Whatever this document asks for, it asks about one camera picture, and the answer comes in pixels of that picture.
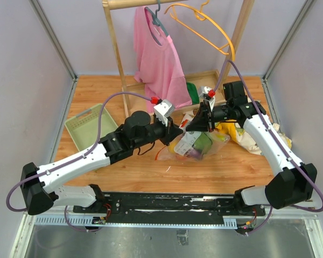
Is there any green plush vegetable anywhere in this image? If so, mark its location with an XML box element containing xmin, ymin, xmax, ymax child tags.
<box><xmin>193</xmin><ymin>132</ymin><xmax>213</xmax><ymax>154</ymax></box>

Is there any pink t-shirt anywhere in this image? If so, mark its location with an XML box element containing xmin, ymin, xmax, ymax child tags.
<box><xmin>134</xmin><ymin>6</ymin><xmax>192</xmax><ymax>109</ymax></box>

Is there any cartoon print children's garment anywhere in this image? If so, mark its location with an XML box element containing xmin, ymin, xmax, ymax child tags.
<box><xmin>179</xmin><ymin>99</ymin><xmax>292</xmax><ymax>156</ymax></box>

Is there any grey clothes hanger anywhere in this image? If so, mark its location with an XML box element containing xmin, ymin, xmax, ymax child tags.
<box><xmin>144</xmin><ymin>0</ymin><xmax>169</xmax><ymax>46</ymax></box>

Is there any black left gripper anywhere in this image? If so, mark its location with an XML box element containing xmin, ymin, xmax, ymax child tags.
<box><xmin>132</xmin><ymin>114</ymin><xmax>183</xmax><ymax>149</ymax></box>

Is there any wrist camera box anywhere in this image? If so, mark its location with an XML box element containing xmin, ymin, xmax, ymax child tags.
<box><xmin>151</xmin><ymin>97</ymin><xmax>175</xmax><ymax>127</ymax></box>
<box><xmin>198</xmin><ymin>86</ymin><xmax>215</xmax><ymax>110</ymax></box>

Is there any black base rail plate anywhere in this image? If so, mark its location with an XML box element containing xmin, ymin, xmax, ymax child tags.
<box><xmin>73</xmin><ymin>192</ymin><xmax>266</xmax><ymax>217</ymax></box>

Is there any clear zip top bag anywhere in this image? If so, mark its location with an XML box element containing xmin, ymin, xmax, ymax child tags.
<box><xmin>155</xmin><ymin>130</ymin><xmax>230</xmax><ymax>161</ymax></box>

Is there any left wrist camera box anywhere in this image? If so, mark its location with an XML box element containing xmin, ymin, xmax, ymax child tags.
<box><xmin>151</xmin><ymin>97</ymin><xmax>175</xmax><ymax>127</ymax></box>

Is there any yellow plush fruit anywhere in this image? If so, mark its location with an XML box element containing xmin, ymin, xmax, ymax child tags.
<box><xmin>168</xmin><ymin>142</ymin><xmax>177</xmax><ymax>154</ymax></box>

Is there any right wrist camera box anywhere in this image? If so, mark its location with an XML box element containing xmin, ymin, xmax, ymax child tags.
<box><xmin>198</xmin><ymin>86</ymin><xmax>215</xmax><ymax>110</ymax></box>

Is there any green cloth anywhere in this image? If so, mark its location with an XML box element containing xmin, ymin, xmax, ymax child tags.
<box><xmin>186</xmin><ymin>82</ymin><xmax>200</xmax><ymax>105</ymax></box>

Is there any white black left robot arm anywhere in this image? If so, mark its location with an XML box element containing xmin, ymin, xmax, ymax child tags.
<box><xmin>20</xmin><ymin>111</ymin><xmax>182</xmax><ymax>215</ymax></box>

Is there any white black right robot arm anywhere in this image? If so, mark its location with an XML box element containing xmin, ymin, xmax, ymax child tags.
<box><xmin>186</xmin><ymin>81</ymin><xmax>317</xmax><ymax>215</ymax></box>

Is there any wooden clothes rack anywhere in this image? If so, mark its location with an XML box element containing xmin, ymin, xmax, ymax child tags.
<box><xmin>102</xmin><ymin>1</ymin><xmax>254</xmax><ymax>108</ymax></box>

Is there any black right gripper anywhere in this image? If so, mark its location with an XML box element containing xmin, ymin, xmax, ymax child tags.
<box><xmin>186</xmin><ymin>99</ymin><xmax>233</xmax><ymax>133</ymax></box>

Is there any yellow clothes hanger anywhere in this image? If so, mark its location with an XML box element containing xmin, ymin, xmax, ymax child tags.
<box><xmin>164</xmin><ymin>0</ymin><xmax>236</xmax><ymax>61</ymax></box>

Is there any light green plastic basket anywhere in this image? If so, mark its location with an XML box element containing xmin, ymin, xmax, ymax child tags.
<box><xmin>65</xmin><ymin>104</ymin><xmax>118</xmax><ymax>151</ymax></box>

